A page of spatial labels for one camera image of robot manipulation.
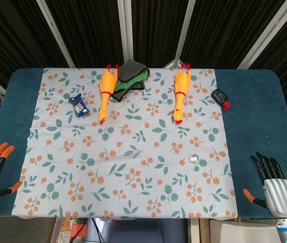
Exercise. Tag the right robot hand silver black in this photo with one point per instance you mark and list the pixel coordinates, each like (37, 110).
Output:
(280, 197)

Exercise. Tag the small white cylinder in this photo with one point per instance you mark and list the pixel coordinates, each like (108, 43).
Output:
(193, 159)

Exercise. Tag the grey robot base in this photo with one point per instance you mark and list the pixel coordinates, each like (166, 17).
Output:
(145, 233)

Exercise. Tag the beige box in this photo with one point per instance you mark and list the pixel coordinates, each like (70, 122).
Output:
(242, 233)

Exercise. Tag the blue felt table cover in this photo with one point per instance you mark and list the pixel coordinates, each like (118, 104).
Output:
(254, 121)

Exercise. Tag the brown cardboard box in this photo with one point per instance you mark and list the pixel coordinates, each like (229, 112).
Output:
(63, 231)

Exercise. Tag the orange box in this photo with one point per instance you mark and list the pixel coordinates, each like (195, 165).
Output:
(78, 230)

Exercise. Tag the blue snack packet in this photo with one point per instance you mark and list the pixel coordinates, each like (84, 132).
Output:
(78, 105)

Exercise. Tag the black device with red cap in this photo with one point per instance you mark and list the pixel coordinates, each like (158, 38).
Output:
(218, 96)

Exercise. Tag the floral print tablecloth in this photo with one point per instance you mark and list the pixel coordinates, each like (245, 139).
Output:
(133, 182)

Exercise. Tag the yellow rubber chicken toy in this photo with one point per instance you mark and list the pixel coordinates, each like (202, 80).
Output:
(107, 83)
(182, 83)

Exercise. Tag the grey and green cloth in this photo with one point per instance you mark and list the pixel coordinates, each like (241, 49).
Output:
(130, 73)

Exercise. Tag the dark pleated curtain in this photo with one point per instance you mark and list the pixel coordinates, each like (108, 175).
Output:
(87, 25)

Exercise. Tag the white frame post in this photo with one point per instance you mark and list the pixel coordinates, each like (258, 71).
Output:
(126, 27)
(264, 33)
(56, 33)
(185, 27)

